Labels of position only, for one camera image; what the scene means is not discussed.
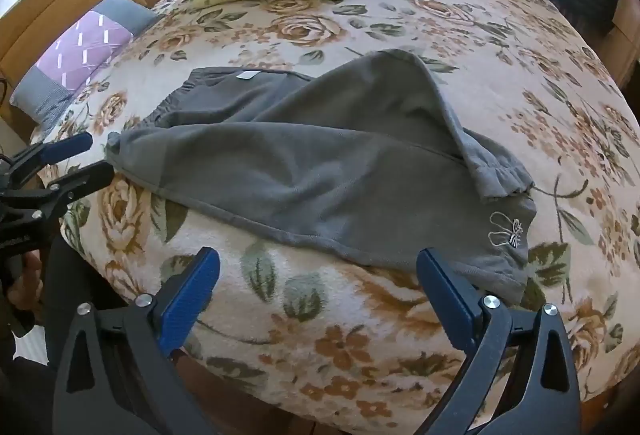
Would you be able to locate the floral bed blanket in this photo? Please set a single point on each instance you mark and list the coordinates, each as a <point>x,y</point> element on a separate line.
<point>352,346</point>

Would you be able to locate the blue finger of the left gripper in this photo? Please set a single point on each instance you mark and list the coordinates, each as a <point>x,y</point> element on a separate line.
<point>60,149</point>
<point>75,187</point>

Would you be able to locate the person's left hand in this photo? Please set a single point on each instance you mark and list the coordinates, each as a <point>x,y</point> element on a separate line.
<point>26,290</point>

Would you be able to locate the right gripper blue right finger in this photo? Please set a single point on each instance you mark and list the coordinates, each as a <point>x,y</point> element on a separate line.
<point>541,395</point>

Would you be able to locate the wooden wardrobe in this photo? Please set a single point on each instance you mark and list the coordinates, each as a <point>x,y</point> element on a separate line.
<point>619,50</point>

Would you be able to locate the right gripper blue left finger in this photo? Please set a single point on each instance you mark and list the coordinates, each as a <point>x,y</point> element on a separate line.
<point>116,376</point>

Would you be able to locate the purple grey square pillow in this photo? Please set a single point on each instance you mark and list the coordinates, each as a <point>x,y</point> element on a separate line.
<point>52,82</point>

